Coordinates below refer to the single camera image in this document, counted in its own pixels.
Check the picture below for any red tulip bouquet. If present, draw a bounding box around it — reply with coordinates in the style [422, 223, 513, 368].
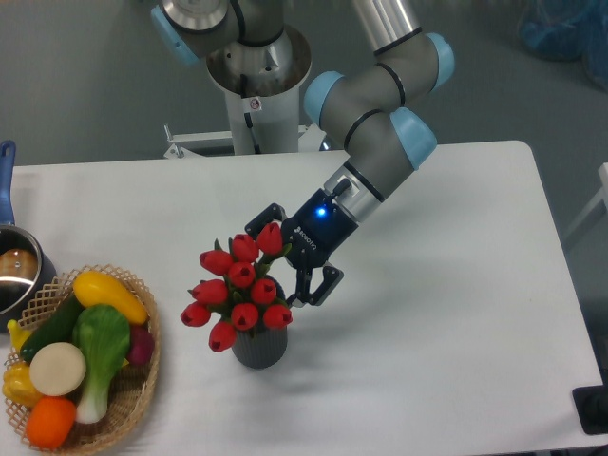
[180, 221, 293, 352]

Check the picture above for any yellow squash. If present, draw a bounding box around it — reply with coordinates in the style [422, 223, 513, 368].
[72, 271, 148, 325]

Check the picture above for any cream round bun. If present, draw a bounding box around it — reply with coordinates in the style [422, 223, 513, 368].
[29, 342, 86, 396]

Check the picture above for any orange fruit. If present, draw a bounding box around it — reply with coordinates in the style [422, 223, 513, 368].
[26, 396, 76, 450]

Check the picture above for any purple red onion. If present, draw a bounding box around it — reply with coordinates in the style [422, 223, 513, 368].
[125, 326, 155, 366]

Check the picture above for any grey ribbed vase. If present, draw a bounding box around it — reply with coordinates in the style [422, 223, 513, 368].
[231, 276, 292, 370]

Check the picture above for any green cucumber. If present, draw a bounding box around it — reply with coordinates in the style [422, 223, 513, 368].
[19, 294, 85, 363]

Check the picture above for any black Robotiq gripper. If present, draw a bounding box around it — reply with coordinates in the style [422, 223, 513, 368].
[244, 189, 358, 307]

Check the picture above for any blue handled saucepan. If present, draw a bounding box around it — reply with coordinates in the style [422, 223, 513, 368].
[1, 140, 56, 333]

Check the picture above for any black device at table edge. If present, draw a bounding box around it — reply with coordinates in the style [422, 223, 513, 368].
[572, 385, 607, 435]

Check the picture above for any white chair frame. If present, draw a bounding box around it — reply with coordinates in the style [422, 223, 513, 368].
[563, 162, 607, 248]

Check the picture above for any blue plastic bag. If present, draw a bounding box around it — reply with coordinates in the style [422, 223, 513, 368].
[517, 1, 607, 90]

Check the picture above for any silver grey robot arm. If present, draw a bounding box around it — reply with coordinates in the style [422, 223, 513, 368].
[151, 1, 454, 307]

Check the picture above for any yellow bell pepper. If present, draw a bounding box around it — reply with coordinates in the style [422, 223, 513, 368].
[2, 361, 43, 408]

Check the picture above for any yellow banana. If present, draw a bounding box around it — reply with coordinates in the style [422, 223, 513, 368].
[7, 319, 32, 352]

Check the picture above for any green bok choy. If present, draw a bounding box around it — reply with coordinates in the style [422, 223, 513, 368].
[72, 304, 130, 425]

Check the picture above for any woven wicker basket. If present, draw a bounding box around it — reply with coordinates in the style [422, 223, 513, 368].
[4, 265, 161, 455]

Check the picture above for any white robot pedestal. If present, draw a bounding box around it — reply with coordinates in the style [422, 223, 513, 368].
[162, 70, 333, 160]

